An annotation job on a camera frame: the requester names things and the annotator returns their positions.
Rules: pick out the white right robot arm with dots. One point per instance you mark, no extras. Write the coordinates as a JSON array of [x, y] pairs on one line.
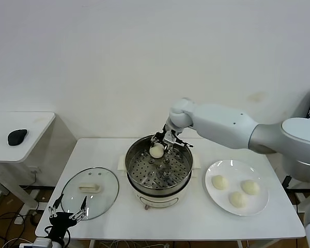
[[222, 124]]

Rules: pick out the white wall socket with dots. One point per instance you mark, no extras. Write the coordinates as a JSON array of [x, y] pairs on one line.
[[33, 170]]

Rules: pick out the white round plate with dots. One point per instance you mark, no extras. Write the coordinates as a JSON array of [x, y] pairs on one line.
[[258, 170]]

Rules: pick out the cream electric cooker base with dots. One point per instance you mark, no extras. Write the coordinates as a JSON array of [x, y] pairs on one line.
[[157, 200]]

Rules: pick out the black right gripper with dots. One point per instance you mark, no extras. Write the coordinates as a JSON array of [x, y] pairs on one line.
[[174, 130]]

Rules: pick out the white side table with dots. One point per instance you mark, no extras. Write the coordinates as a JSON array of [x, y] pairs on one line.
[[28, 121]]

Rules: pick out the black computer mouse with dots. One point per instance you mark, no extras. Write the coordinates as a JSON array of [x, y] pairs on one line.
[[16, 137]]

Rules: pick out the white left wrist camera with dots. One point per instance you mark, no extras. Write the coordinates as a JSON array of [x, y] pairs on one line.
[[41, 244]]

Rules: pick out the white steamed baozi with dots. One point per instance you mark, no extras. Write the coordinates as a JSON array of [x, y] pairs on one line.
[[238, 199], [156, 152], [220, 182], [250, 187]]

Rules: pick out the stainless steel steamer basket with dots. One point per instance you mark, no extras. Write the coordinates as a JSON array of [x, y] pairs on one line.
[[175, 168]]

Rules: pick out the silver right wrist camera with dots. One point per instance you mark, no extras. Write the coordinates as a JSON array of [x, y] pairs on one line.
[[169, 137]]

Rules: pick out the black power adapter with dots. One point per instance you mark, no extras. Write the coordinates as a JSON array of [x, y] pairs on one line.
[[287, 182]]

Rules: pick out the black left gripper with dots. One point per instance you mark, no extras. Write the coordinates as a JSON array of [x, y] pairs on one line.
[[60, 222]]

